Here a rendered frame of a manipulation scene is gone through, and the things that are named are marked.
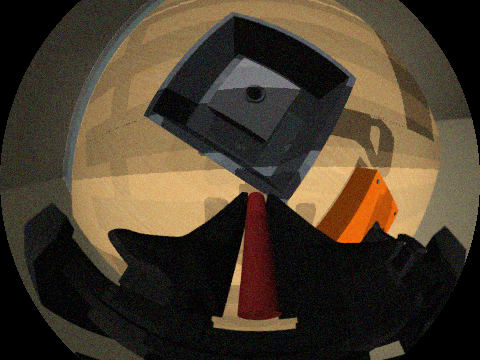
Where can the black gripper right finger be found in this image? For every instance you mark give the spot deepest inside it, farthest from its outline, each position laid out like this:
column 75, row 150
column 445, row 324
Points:
column 308, row 262

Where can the dark red peg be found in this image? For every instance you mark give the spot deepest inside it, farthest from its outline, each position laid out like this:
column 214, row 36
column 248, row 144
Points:
column 259, row 293

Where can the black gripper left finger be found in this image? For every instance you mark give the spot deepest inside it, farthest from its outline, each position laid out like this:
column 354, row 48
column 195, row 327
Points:
column 204, row 259

